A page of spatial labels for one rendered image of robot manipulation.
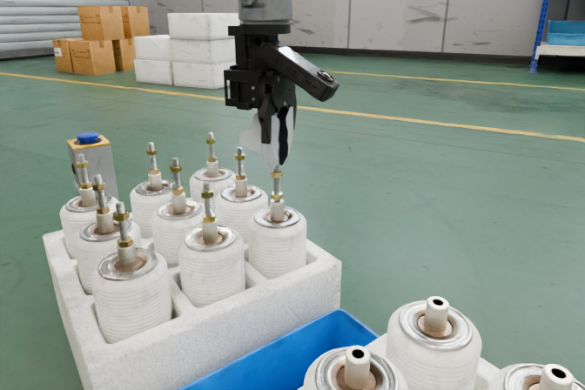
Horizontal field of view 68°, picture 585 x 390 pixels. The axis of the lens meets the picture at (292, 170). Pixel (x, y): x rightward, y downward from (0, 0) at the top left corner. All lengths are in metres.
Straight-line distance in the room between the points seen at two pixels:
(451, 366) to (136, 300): 0.37
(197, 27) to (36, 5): 3.43
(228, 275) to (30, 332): 0.47
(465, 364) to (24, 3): 6.26
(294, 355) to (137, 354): 0.23
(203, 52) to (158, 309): 2.89
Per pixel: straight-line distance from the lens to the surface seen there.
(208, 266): 0.62
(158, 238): 0.74
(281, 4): 0.61
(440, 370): 0.49
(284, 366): 0.71
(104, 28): 4.52
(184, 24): 3.47
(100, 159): 0.96
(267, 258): 0.69
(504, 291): 1.06
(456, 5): 5.61
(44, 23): 6.57
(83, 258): 0.71
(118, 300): 0.60
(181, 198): 0.73
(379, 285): 1.00
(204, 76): 3.41
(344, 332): 0.74
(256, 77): 0.61
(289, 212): 0.71
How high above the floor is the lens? 0.57
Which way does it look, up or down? 20 degrees down
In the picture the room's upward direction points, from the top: straight up
